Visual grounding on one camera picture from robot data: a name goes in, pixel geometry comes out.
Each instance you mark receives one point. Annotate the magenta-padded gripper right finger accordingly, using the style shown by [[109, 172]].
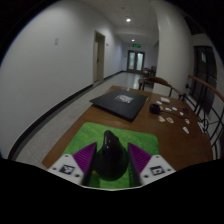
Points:
[[155, 170]]

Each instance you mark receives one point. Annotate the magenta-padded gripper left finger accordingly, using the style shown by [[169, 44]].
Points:
[[66, 168]]

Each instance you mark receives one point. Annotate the black computer mouse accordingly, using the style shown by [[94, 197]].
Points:
[[111, 160]]

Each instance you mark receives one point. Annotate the green mouse pad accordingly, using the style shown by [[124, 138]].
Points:
[[133, 136]]

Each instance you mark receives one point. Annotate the small white card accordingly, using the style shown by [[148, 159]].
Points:
[[161, 107], [181, 113], [159, 103], [170, 120], [168, 109], [185, 130], [187, 121], [161, 118], [174, 108]]

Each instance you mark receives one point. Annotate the small black box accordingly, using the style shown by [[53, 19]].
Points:
[[154, 108]]

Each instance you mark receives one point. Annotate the white notepad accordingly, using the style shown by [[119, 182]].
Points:
[[201, 127]]

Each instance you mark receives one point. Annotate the small white box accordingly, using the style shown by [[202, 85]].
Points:
[[165, 99]]

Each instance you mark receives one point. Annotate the black closed laptop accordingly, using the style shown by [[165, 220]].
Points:
[[113, 106]]

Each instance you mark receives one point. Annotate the wooden armchair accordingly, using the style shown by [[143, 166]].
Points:
[[156, 79]]

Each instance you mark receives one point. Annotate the black railing with wooden handrail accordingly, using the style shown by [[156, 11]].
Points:
[[203, 82]]

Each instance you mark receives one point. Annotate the dark framed window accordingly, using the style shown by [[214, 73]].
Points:
[[204, 76]]

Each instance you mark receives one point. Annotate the glass double door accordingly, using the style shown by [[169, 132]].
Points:
[[132, 61]]

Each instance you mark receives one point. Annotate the side doorway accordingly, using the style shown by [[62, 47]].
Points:
[[100, 60]]

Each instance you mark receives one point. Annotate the green exit sign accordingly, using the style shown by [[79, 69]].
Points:
[[136, 45]]

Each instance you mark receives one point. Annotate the ceiling lights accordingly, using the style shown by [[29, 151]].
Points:
[[128, 20]]

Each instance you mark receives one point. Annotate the white wall switch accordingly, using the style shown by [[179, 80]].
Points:
[[56, 41]]

